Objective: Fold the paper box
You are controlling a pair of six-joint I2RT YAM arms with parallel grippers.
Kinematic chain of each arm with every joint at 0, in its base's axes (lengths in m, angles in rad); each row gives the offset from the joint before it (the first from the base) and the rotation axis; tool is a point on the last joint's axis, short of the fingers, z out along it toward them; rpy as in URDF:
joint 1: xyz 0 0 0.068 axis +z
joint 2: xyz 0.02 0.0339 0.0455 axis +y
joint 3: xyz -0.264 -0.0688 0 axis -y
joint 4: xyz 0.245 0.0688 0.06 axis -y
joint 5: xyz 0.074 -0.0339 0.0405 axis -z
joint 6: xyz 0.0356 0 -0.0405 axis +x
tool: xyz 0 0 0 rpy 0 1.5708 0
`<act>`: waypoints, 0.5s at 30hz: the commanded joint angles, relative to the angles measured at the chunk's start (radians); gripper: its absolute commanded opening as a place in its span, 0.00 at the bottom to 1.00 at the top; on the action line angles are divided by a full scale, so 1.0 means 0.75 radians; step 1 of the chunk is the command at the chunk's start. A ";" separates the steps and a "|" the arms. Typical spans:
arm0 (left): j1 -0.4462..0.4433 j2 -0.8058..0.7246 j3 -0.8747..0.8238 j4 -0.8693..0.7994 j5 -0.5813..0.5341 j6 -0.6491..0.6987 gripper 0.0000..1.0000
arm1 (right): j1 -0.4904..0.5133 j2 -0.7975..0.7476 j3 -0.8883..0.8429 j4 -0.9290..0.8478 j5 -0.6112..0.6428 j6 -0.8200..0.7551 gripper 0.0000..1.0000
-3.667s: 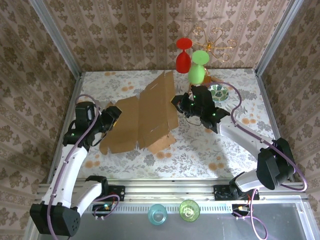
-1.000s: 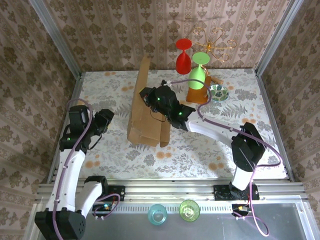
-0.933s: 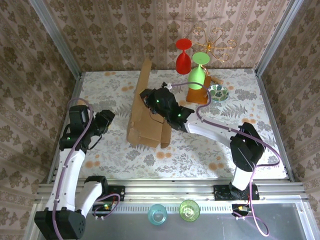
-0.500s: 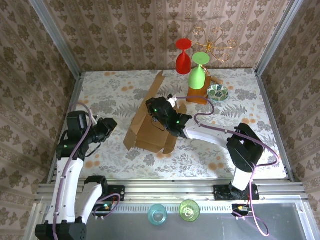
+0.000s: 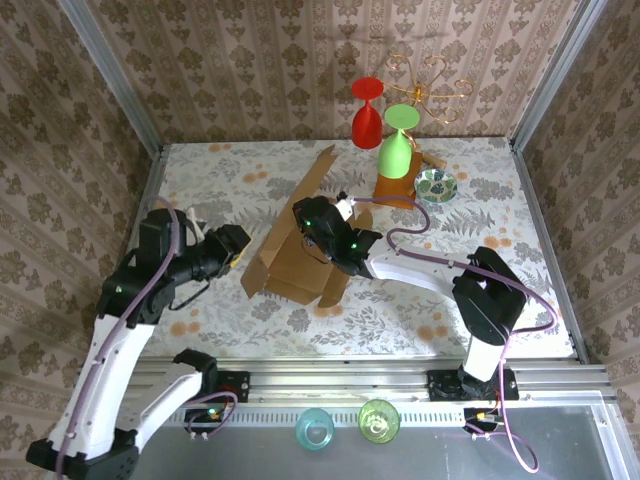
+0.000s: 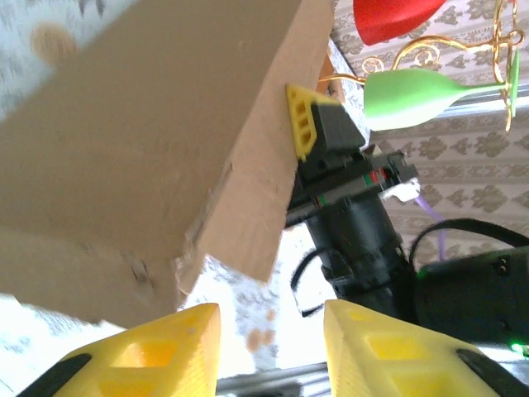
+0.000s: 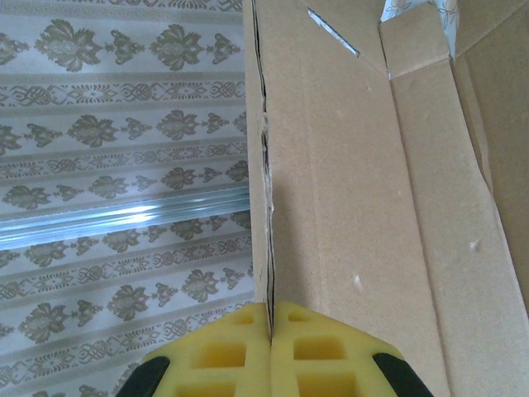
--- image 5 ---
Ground brown cardboard box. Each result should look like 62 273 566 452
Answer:
239 144 374 309

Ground orange wooden board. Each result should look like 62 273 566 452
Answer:
372 149 426 211

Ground green plastic wine glass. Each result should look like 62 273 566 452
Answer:
377 103 421 180

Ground red plastic wine glass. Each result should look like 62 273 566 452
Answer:
349 76 385 150

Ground floral tablecloth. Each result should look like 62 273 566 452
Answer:
119 137 576 361

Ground leaf pattern bowl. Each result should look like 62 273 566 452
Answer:
413 168 459 205

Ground small circuit board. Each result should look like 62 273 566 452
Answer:
184 405 227 435
463 407 501 435

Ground blue transparent cup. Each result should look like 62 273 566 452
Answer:
294 407 336 454

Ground green transparent cup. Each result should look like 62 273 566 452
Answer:
357 398 401 444

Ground grey metal plate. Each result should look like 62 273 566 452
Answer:
164 404 626 480

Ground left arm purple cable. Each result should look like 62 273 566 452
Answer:
54 195 184 474

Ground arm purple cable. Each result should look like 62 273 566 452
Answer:
54 195 184 474
349 194 559 474

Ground aluminium side rail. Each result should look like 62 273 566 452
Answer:
134 144 169 221
509 139 589 364

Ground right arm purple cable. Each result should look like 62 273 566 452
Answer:
349 194 559 474

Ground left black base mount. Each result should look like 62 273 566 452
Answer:
218 370 251 404

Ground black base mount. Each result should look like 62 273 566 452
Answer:
427 369 521 402
218 370 251 404

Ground horizontal aluminium rail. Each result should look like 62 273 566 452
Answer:
134 357 614 416

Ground gold wire glass rack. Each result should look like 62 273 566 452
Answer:
384 53 475 125

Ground aluminium frame post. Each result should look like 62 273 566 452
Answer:
509 0 609 151
62 0 166 156

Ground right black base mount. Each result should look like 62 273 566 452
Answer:
427 369 521 402

